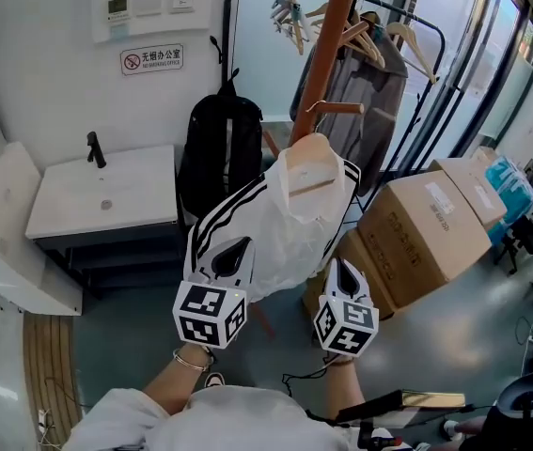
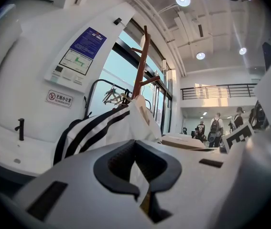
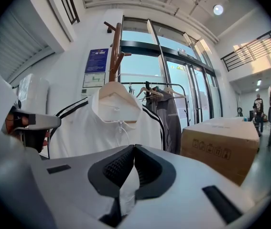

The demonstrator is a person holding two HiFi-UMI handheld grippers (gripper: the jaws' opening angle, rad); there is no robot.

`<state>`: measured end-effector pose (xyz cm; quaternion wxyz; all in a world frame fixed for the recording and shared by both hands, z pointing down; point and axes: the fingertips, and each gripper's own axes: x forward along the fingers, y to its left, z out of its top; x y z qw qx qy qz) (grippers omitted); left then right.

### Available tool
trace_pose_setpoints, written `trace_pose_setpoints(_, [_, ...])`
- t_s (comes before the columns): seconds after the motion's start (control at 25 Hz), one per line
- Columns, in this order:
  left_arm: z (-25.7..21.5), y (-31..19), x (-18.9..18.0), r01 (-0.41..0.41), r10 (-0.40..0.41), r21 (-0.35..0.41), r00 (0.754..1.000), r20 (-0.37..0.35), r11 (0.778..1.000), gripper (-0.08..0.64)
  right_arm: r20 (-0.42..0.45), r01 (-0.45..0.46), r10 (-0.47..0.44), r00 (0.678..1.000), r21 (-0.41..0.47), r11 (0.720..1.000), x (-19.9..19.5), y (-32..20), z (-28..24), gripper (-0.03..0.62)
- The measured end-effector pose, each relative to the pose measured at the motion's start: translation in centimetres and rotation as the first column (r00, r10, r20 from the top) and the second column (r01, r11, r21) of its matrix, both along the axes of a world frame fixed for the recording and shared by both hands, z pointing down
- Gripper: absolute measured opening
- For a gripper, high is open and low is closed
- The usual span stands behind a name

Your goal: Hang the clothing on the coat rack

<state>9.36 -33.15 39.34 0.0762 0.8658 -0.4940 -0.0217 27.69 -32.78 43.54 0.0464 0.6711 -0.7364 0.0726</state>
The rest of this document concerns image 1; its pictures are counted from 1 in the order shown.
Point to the brown wooden coat stand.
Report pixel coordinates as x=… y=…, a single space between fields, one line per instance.
x=324 y=50

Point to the person's right forearm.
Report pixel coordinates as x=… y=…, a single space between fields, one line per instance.
x=348 y=388

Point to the no-smoking sign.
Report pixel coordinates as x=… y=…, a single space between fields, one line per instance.
x=153 y=59

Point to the black chest-mounted device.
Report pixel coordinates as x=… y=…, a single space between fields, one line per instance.
x=388 y=411

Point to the white wall switch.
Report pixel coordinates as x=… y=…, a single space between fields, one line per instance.
x=181 y=3

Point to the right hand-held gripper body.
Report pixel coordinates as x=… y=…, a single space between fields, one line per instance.
x=346 y=327

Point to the large white box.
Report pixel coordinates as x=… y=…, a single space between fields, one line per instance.
x=12 y=233

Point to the black faucet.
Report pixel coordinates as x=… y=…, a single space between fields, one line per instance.
x=98 y=153

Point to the cardboard box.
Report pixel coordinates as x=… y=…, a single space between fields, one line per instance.
x=416 y=233
x=355 y=247
x=484 y=154
x=477 y=191

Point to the person's white shoe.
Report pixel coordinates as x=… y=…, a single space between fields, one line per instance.
x=214 y=379

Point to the black metal garment rack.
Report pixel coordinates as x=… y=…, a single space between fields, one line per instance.
x=224 y=40

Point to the white washbasin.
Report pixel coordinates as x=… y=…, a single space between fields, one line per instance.
x=130 y=191

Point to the grey jacket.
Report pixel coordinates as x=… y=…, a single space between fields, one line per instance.
x=365 y=111

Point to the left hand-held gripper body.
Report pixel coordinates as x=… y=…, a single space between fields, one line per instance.
x=209 y=315

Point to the white shirt with black stripes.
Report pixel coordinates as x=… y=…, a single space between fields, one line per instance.
x=275 y=242

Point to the wooden slat mat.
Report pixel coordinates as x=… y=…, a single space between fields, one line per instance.
x=50 y=369

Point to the black backpack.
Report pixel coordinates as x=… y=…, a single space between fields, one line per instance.
x=219 y=158

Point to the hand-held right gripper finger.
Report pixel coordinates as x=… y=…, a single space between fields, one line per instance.
x=334 y=280
x=365 y=289

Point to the person's white top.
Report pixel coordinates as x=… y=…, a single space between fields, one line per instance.
x=228 y=421

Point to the wall thermostat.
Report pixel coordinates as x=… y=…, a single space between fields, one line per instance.
x=118 y=8

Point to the person's left forearm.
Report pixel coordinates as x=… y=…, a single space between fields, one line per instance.
x=177 y=378

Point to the stack of blue wrapped packages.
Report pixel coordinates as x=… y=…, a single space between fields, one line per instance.
x=510 y=181

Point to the black office chair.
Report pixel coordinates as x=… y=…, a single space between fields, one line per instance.
x=524 y=233

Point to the black-framed glass door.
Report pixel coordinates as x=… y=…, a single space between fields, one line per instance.
x=473 y=64

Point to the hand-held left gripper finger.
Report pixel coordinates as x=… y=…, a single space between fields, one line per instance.
x=245 y=273
x=207 y=266

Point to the pale wooden clothes hanger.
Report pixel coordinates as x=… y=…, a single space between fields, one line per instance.
x=310 y=146

